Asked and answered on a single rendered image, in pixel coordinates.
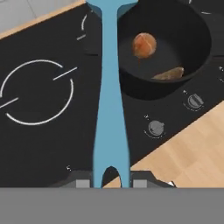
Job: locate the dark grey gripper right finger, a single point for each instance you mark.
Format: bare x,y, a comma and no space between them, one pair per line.
143,178

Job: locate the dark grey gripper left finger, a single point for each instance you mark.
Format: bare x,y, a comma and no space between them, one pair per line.
81,179

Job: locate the brown sweet potato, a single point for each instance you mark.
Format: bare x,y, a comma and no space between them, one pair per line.
170,74

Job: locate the orange onion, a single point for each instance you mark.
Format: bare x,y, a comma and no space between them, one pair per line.
144,44

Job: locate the black pot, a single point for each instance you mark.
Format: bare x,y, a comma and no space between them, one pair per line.
175,35

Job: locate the grey hob knob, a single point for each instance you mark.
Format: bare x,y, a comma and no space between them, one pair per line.
156,127
195,100

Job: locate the black hob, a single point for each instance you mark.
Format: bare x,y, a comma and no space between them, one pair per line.
52,102

